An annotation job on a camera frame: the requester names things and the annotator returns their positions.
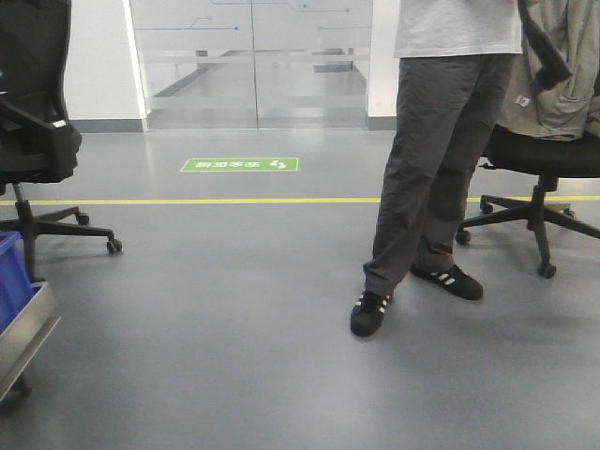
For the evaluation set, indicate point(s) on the standing person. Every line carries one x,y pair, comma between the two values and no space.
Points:
454,61

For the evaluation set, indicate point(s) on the black office chair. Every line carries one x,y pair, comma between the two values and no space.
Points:
39,144
550,161

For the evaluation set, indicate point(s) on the green floor sticker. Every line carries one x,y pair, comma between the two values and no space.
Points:
241,164

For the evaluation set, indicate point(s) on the glass door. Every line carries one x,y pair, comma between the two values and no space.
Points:
253,64

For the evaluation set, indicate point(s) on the stainless steel shelf rail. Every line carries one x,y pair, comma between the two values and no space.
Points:
24,336

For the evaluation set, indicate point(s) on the beige jacket on chair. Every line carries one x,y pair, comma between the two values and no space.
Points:
554,88

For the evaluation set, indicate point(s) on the black office chair right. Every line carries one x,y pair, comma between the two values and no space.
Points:
550,161

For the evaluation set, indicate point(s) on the dark blue storage bin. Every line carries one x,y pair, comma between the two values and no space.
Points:
16,287

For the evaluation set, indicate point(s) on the black office chair left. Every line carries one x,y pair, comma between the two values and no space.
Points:
39,144

